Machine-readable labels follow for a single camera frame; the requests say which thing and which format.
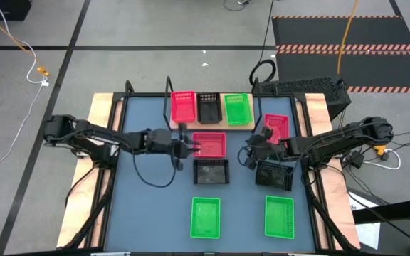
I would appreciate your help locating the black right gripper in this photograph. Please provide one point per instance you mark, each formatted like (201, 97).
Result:
(262, 149)

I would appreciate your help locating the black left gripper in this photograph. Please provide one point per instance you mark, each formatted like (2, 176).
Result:
(160, 141)

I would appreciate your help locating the red plastic slotted basket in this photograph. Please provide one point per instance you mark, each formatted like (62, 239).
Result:
(279, 122)
(212, 145)
(183, 108)

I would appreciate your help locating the black plastic slotted basket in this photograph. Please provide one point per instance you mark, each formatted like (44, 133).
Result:
(276, 177)
(209, 110)
(211, 172)

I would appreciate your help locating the green plastic slotted basket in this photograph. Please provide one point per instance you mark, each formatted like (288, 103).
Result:
(238, 110)
(279, 217)
(205, 217)

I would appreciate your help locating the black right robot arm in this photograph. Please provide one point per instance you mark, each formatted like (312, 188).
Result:
(333, 140)

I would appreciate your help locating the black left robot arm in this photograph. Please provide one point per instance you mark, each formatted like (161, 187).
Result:
(94, 137)

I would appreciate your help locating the blue-grey table mat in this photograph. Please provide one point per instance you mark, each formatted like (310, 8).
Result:
(148, 213)

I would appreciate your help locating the black perforated computer case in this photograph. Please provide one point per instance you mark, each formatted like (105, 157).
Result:
(336, 103)

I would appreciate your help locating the yellow power plug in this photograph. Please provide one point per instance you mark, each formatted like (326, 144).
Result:
(380, 148)

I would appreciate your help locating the white paper sheet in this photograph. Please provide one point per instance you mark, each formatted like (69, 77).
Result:
(368, 231)

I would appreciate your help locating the black furniture edge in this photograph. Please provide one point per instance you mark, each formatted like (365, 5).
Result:
(393, 209)

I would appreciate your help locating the black floor mat orange stripes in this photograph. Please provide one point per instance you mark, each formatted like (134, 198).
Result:
(368, 32)

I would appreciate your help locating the black box on floor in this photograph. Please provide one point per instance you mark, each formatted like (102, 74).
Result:
(2, 9)

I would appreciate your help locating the black metal table frame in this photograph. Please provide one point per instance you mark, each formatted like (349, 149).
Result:
(144, 95)

